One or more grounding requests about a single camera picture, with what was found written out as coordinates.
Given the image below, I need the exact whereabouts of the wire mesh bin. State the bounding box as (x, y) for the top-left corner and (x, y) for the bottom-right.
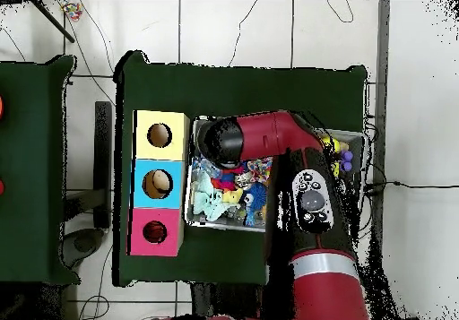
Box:
(183, 115), (368, 234)

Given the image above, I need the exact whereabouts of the dark green side table cloth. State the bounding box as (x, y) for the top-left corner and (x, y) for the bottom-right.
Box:
(0, 54), (81, 285)

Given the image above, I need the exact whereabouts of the black cable with connector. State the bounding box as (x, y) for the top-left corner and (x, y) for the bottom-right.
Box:
(361, 180), (459, 196)

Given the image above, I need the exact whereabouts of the yellow duck plush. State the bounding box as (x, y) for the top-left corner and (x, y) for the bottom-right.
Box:
(221, 187), (245, 204)

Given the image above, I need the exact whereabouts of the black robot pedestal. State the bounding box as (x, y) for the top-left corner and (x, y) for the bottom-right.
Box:
(189, 281), (266, 320)

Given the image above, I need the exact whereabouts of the black rod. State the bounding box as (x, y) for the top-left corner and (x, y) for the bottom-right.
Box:
(30, 0), (76, 44)

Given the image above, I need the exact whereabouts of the wooden box with three holes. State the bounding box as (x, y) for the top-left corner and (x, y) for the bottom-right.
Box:
(126, 109), (190, 257)

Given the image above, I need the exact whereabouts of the black upright panel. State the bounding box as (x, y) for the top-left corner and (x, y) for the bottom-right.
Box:
(93, 100), (113, 229)

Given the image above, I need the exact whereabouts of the yellow smiley face ball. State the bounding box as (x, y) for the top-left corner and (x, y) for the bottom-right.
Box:
(320, 134), (341, 153)

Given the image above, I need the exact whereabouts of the orange striped tiger plush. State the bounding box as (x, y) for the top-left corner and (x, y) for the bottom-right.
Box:
(142, 220), (169, 245)

